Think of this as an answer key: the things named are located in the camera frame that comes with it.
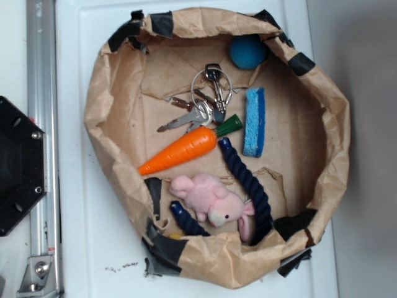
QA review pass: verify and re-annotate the metal corner bracket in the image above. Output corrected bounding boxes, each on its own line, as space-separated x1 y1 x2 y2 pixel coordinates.
16 255 59 297

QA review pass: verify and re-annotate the blue rectangular sponge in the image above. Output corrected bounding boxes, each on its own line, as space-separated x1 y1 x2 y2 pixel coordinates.
243 88 265 158

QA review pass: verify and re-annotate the silver key bunch on rings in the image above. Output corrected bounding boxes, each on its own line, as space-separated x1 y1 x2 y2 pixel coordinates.
157 63 233 133

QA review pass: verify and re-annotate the aluminium extrusion rail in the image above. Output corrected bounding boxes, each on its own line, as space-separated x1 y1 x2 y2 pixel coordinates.
26 1 64 297

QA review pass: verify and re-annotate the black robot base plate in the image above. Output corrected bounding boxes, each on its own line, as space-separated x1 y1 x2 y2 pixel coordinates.
1 96 47 237

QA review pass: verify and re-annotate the orange plastic toy carrot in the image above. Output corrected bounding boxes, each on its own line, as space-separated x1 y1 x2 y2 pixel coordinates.
138 114 243 176

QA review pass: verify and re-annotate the blue foam ball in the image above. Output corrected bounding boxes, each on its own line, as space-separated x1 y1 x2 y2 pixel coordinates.
229 34 269 70

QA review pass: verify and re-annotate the dark blue rope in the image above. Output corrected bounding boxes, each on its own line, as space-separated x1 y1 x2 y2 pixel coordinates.
169 137 274 246

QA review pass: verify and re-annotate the small yellow object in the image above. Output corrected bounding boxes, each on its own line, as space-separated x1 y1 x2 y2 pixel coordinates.
169 233 183 240

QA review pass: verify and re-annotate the brown paper bag bin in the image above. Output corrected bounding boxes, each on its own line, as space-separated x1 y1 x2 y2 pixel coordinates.
84 7 350 289

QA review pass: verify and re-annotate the pink plush bunny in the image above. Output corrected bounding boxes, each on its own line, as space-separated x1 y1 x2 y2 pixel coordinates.
169 174 255 242

